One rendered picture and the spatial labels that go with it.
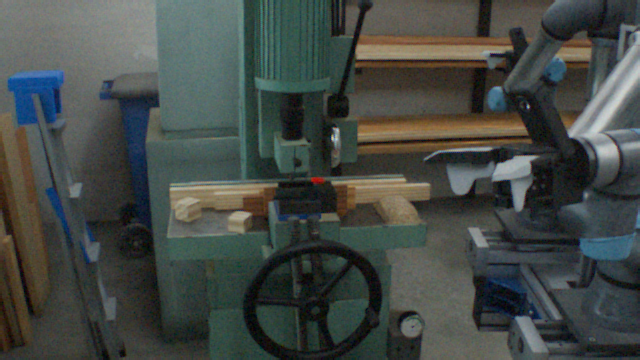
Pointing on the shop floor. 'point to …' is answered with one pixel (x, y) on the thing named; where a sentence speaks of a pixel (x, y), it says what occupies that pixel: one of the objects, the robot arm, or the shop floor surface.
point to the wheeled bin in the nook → (148, 95)
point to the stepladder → (67, 206)
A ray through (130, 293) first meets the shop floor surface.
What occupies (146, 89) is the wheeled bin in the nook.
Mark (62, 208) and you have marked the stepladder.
